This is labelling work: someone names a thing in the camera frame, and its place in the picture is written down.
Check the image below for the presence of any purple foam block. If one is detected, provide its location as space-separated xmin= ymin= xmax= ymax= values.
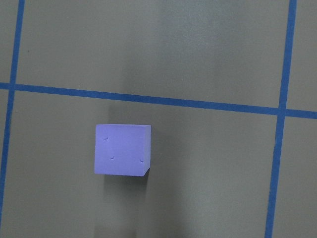
xmin=94 ymin=124 xmax=151 ymax=177

